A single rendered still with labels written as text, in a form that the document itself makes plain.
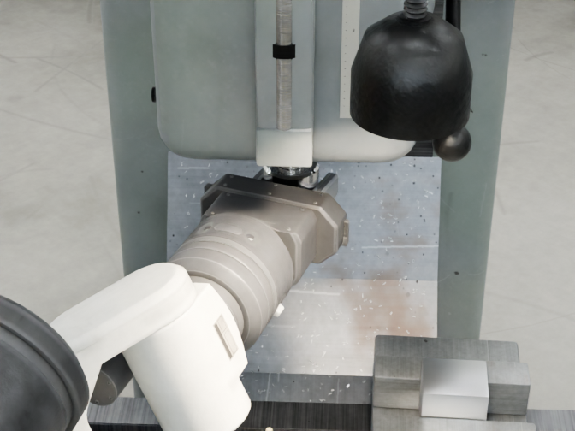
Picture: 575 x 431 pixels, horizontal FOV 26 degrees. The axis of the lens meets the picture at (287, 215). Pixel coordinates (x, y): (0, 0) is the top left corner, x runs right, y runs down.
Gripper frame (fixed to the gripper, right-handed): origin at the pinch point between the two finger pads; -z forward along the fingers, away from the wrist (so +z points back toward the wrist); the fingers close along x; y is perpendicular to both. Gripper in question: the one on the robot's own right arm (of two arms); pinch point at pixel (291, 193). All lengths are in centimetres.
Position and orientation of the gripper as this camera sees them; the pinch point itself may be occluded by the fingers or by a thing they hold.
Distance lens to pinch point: 105.6
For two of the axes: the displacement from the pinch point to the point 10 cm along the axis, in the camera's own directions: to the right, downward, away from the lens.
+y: -0.1, 8.5, 5.3
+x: -9.3, -1.9, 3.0
